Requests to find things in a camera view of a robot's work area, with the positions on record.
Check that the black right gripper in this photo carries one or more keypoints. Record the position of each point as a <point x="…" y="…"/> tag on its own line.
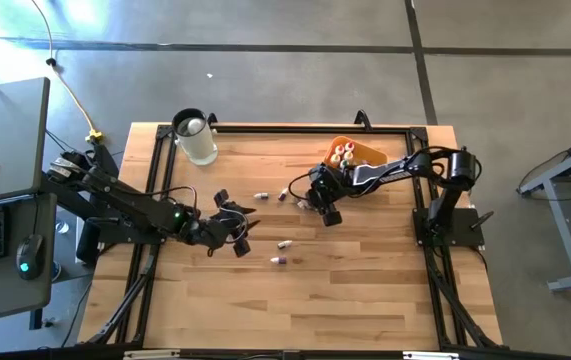
<point x="327" y="187"/>

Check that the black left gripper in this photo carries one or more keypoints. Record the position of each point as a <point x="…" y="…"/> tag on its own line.
<point x="210" y="230"/>

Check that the yellow-tipped orange food coloring bottle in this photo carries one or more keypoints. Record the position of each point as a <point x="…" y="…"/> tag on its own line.
<point x="335" y="159"/>

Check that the yellow food coloring bottle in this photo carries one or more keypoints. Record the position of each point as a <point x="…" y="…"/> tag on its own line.
<point x="348" y="155"/>

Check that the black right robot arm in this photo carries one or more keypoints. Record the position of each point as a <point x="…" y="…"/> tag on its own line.
<point x="385" y="172"/>

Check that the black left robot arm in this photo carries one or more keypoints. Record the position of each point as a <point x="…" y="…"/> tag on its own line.
<point x="130" y="202"/>

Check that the orange plastic basket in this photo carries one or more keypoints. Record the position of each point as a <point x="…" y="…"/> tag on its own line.
<point x="372" y="156"/>

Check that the white cylindrical container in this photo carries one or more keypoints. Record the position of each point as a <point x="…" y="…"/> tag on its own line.
<point x="200" y="150"/>

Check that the white ball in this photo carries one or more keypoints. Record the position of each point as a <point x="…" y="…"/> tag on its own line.
<point x="195" y="125"/>

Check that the black desk leg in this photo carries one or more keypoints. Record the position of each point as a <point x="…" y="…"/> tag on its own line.
<point x="90" y="242"/>

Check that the silver aluminium bar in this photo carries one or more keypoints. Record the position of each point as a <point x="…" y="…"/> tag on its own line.
<point x="152" y="354"/>
<point x="430" y="355"/>

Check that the black short lever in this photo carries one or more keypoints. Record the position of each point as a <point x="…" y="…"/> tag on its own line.
<point x="482" y="219"/>

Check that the black computer mouse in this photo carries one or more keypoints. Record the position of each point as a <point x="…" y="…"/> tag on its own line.
<point x="30" y="255"/>

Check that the grey keyboard tray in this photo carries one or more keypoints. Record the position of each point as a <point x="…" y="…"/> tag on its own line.
<point x="10" y="300"/>

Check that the grey desk top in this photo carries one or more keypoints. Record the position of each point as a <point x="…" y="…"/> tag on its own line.
<point x="5" y="135"/>

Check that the grey metal side table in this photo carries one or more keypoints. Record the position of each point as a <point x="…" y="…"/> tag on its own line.
<point x="565" y="235"/>

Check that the black aluminium table frame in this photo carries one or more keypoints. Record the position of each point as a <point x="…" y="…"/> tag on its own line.
<point x="315" y="129"/>

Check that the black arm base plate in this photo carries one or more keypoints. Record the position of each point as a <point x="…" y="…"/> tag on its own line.
<point x="465" y="235"/>
<point x="125" y="235"/>

